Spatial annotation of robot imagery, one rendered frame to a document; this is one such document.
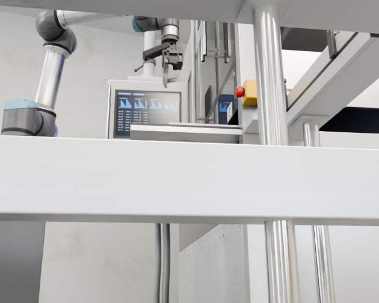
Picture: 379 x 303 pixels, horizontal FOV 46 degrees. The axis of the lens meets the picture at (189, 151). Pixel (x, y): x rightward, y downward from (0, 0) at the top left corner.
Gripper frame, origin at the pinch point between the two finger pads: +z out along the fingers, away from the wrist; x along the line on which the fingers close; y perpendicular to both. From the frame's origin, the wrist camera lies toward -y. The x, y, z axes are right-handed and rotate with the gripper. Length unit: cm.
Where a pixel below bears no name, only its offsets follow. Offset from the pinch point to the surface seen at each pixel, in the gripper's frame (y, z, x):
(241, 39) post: 28.5, -14.6, -12.5
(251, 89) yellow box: 28.7, 10.6, -21.6
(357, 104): 73, 10, -12
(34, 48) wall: -114, -160, 263
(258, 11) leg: 11, 28, -90
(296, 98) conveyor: 38, 20, -37
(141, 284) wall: 2, 71, 287
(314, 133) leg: 44, 31, -34
